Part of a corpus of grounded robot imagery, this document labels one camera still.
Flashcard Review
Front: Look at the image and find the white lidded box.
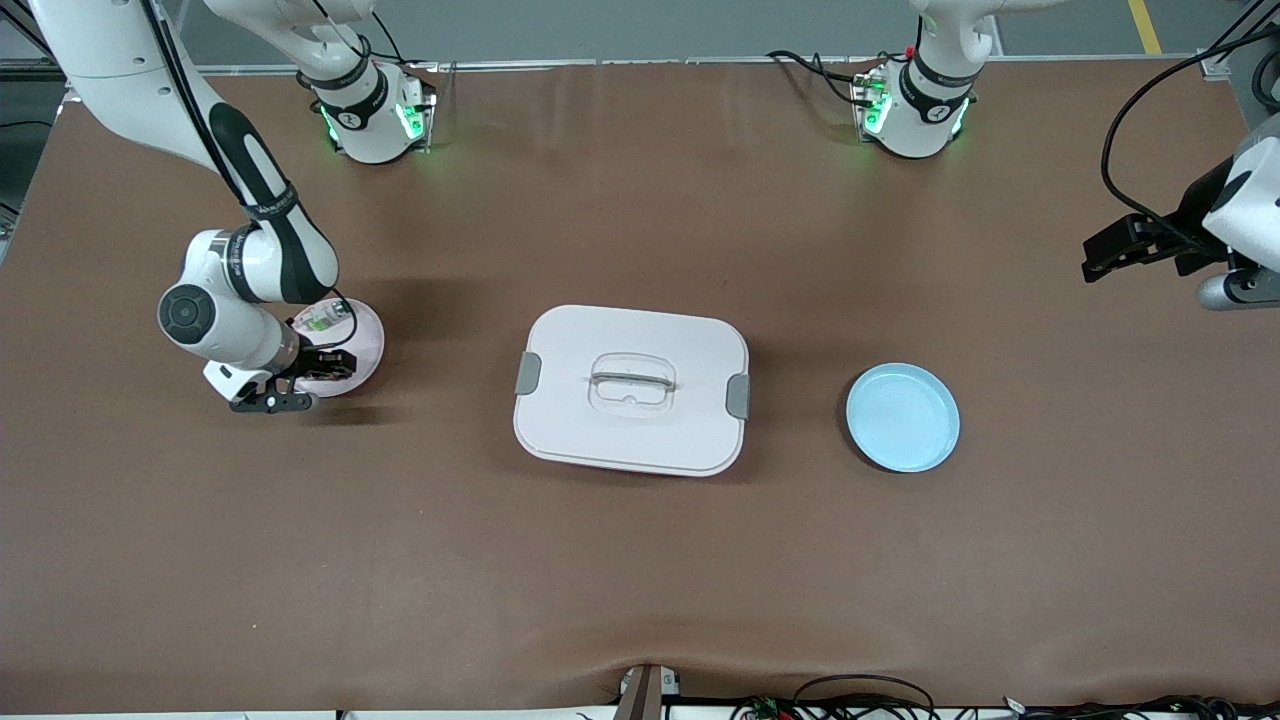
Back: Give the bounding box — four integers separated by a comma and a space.
513, 304, 751, 478

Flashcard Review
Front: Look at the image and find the pink plate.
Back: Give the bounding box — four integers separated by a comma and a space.
290, 297, 386, 398

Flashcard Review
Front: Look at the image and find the light blue plate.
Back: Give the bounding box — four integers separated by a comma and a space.
846, 362, 961, 474

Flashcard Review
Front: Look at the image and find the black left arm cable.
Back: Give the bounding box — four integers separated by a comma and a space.
1100, 0, 1280, 256

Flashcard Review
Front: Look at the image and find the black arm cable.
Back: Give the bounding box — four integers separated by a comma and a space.
1100, 0, 1280, 256
140, 0, 358, 346

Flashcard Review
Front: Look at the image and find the aluminium frame post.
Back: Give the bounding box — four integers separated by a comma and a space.
1195, 0, 1280, 81
0, 20, 71, 106

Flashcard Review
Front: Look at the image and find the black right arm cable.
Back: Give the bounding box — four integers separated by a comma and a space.
140, 0, 358, 346

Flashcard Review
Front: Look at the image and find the black base cable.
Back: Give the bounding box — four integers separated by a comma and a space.
766, 48, 881, 109

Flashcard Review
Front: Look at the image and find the black looped cable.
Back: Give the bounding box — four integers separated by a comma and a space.
793, 675, 936, 720

